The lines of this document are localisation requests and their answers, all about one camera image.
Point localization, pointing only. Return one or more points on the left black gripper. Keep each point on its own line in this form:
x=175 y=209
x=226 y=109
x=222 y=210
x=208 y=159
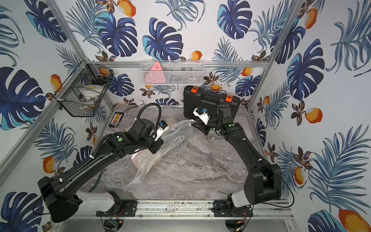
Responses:
x=156 y=145

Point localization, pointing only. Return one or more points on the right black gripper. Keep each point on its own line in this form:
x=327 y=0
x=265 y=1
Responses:
x=201 y=126

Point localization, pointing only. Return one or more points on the pink towel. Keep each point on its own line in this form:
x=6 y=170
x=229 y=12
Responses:
x=142 y=160

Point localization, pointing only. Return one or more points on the clear plastic vacuum bag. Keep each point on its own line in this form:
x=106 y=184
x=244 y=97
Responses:
x=172 y=138

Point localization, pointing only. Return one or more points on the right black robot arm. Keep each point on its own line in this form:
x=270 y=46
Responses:
x=264 y=182

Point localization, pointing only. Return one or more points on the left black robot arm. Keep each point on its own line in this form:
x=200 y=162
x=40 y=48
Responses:
x=59 y=193

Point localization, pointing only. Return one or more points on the small black battery box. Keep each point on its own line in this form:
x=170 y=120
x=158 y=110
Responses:
x=116 y=119

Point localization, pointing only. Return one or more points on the black plastic tool case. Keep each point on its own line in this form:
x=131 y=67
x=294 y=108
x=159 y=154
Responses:
x=195 y=97

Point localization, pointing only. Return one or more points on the pink triangular object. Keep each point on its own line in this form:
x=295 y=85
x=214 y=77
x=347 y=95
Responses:
x=156 y=75

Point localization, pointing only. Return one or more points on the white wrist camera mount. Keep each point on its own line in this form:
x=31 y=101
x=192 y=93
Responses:
x=202 y=114
x=163 y=127

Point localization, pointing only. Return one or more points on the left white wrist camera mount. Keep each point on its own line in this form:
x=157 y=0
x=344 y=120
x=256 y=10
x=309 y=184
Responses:
x=163 y=127

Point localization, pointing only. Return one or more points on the clear mesh wall tray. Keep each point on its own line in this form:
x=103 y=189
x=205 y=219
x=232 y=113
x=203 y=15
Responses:
x=181 y=73

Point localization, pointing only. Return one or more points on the black wire basket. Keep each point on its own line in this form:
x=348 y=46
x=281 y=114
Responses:
x=83 y=91

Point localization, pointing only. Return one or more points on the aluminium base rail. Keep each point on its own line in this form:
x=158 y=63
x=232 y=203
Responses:
x=195 y=209

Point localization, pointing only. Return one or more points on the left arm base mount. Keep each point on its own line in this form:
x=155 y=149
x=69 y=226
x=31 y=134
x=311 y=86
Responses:
x=120 y=208

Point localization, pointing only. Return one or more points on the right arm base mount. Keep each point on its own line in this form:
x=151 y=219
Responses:
x=225 y=208

